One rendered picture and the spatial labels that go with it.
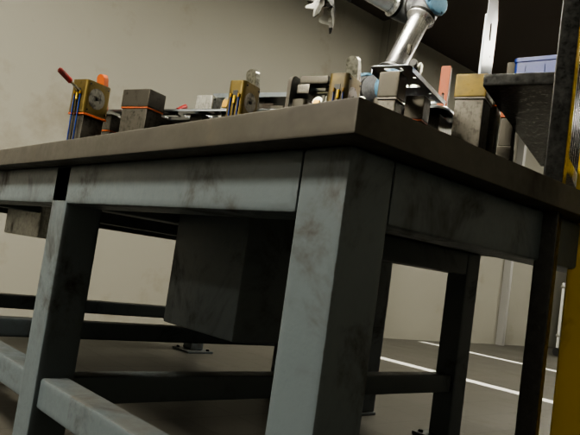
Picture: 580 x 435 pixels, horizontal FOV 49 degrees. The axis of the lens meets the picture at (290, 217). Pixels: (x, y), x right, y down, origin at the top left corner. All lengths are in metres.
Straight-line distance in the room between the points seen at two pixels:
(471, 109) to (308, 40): 3.84
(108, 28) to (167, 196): 3.44
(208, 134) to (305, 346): 0.32
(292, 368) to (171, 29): 4.02
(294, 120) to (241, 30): 4.26
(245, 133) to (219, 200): 0.13
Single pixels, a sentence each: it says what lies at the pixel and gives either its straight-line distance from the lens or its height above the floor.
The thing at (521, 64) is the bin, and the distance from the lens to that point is 1.86.
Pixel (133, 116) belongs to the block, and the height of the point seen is 0.94.
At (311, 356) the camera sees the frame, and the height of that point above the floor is 0.42.
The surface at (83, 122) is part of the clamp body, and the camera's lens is 2.32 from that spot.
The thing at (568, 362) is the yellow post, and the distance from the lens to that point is 1.19.
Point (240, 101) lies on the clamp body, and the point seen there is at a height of 0.98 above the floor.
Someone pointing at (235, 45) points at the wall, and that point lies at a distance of 4.93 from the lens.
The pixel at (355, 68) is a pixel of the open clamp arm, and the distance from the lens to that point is 1.80.
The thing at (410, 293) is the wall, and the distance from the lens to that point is 6.37.
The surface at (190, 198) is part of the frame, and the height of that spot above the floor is 0.59.
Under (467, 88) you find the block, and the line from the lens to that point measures 1.69.
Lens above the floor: 0.51
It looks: 5 degrees up
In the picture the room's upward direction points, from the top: 8 degrees clockwise
